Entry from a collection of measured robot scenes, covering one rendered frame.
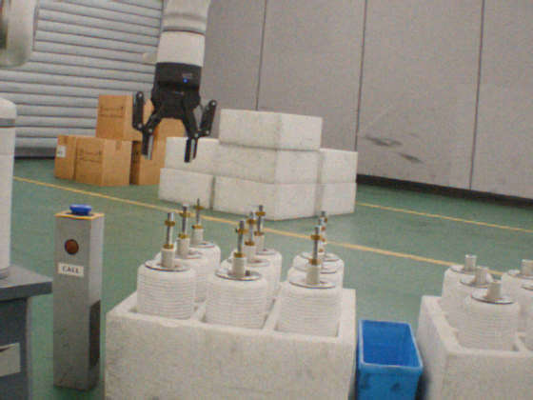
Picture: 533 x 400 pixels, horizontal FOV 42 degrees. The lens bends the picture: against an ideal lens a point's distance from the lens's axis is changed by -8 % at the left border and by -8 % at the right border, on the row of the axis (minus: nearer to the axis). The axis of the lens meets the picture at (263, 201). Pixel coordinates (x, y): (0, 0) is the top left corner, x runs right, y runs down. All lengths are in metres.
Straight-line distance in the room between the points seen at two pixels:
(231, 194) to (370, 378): 2.72
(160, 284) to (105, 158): 3.61
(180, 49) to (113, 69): 6.22
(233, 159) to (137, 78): 3.81
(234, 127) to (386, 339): 2.50
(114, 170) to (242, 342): 3.75
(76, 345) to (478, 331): 0.68
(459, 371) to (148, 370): 0.49
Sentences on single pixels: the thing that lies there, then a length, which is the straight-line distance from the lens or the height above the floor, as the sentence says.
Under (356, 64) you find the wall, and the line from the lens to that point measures 6.91.
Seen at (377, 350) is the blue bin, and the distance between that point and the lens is 1.50.
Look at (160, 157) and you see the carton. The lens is 5.08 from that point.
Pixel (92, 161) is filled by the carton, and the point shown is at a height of 0.15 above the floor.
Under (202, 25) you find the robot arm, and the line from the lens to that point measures 1.16.
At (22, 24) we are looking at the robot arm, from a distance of 0.80.
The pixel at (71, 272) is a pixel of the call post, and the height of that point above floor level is 0.22.
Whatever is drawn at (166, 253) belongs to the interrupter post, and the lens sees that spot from 1.18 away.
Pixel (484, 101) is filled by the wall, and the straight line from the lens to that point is 6.32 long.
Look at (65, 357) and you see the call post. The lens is 1.30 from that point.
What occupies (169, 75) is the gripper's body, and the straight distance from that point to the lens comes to 1.13.
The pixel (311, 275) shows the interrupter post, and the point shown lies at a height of 0.27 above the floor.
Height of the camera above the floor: 0.50
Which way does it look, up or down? 6 degrees down
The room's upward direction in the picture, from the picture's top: 5 degrees clockwise
